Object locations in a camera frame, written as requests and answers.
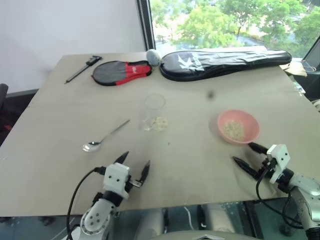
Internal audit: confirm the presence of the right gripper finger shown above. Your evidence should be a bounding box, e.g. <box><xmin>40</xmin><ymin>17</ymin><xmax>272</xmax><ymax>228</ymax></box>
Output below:
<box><xmin>247</xmin><ymin>141</ymin><xmax>270</xmax><ymax>155</ymax></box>
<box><xmin>232</xmin><ymin>156</ymin><xmax>259</xmax><ymax>179</ymax></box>

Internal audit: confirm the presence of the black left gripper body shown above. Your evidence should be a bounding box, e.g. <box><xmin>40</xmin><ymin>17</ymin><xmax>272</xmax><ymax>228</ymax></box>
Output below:
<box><xmin>124</xmin><ymin>174</ymin><xmax>142</xmax><ymax>194</ymax></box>

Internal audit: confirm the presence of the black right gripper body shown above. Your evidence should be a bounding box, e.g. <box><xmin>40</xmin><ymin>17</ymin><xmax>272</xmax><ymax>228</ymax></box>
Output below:
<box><xmin>255</xmin><ymin>159</ymin><xmax>277</xmax><ymax>180</ymax></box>

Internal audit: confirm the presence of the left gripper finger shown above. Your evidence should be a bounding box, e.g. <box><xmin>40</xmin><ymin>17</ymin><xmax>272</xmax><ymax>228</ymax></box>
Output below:
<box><xmin>138</xmin><ymin>160</ymin><xmax>152</xmax><ymax>188</ymax></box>
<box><xmin>113</xmin><ymin>151</ymin><xmax>130</xmax><ymax>166</ymax></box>

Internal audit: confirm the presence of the pink bowl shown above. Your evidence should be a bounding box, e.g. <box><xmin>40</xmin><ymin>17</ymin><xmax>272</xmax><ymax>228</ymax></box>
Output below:
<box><xmin>216</xmin><ymin>109</ymin><xmax>261</xmax><ymax>145</ymax></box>

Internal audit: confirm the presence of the metal spoon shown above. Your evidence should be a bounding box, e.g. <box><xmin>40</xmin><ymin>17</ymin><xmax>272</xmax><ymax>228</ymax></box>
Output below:
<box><xmin>82</xmin><ymin>119</ymin><xmax>131</xmax><ymax>153</ymax></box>

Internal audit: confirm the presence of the clear glass cup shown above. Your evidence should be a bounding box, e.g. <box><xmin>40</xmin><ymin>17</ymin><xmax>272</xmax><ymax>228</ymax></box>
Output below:
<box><xmin>139</xmin><ymin>93</ymin><xmax>167</xmax><ymax>132</ymax></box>

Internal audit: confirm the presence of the red and black racket cover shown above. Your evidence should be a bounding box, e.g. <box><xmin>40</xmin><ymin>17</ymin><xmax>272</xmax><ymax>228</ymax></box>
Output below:
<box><xmin>91</xmin><ymin>59</ymin><xmax>154</xmax><ymax>87</ymax></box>

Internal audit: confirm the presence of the long black racket bag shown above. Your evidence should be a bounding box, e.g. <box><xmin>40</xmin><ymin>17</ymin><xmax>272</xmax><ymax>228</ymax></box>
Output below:
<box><xmin>158</xmin><ymin>49</ymin><xmax>293</xmax><ymax>82</ymax></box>

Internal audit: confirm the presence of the black caliper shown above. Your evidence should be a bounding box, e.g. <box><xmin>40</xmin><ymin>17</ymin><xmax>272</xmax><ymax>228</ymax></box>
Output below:
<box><xmin>64</xmin><ymin>55</ymin><xmax>103</xmax><ymax>85</ymax></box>

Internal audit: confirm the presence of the grey rounded object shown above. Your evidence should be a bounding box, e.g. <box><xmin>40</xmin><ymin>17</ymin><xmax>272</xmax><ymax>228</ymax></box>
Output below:
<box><xmin>145</xmin><ymin>49</ymin><xmax>162</xmax><ymax>67</ymax></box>

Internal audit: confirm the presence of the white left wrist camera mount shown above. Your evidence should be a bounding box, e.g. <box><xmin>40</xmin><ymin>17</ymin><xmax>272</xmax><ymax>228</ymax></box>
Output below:
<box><xmin>102</xmin><ymin>163</ymin><xmax>132</xmax><ymax>201</ymax></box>

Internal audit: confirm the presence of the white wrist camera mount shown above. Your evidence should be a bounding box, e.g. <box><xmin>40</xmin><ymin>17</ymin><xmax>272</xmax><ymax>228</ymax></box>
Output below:
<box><xmin>265</xmin><ymin>143</ymin><xmax>291</xmax><ymax>185</ymax></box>
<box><xmin>102</xmin><ymin>163</ymin><xmax>132</xmax><ymax>201</ymax></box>

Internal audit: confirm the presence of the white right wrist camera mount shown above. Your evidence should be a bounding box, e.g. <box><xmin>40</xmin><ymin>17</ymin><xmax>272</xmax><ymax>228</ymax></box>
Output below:
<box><xmin>265</xmin><ymin>143</ymin><xmax>291</xmax><ymax>185</ymax></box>

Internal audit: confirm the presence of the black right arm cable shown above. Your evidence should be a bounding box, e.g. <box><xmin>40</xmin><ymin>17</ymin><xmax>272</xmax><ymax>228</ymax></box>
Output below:
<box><xmin>255</xmin><ymin>166</ymin><xmax>304</xmax><ymax>229</ymax></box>

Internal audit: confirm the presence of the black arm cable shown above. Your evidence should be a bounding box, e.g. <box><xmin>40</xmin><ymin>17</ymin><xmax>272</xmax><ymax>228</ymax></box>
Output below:
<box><xmin>65</xmin><ymin>167</ymin><xmax>106</xmax><ymax>240</ymax></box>
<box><xmin>255</xmin><ymin>166</ymin><xmax>304</xmax><ymax>229</ymax></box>

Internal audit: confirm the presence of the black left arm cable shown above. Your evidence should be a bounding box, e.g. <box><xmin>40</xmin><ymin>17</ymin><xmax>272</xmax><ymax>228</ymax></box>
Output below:
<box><xmin>65</xmin><ymin>167</ymin><xmax>106</xmax><ymax>240</ymax></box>

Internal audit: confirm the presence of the black window frame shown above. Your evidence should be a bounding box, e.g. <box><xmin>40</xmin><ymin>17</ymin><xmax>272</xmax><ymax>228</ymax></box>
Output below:
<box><xmin>136</xmin><ymin>0</ymin><xmax>157</xmax><ymax>52</ymax></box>

